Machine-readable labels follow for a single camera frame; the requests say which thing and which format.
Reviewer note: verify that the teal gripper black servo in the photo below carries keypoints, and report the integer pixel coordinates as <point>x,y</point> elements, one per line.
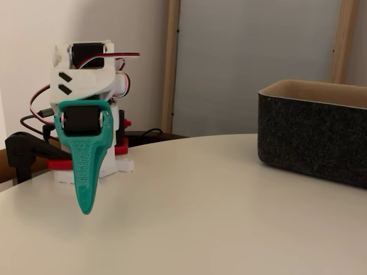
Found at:
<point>81,120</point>

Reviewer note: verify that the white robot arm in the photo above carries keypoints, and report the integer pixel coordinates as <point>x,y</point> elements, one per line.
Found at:
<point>83,83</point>

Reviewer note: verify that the dark grey felt bin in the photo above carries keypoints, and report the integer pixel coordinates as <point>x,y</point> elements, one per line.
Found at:
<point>301,134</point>

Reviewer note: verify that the black and red table clamp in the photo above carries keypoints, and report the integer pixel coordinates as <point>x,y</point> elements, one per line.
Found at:
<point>121,126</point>
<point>25,146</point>

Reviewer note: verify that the black power plug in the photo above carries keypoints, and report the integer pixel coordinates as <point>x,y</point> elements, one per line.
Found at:
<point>46,131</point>

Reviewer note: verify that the wooden framed grey panel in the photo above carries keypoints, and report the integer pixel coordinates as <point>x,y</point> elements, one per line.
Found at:
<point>243,43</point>

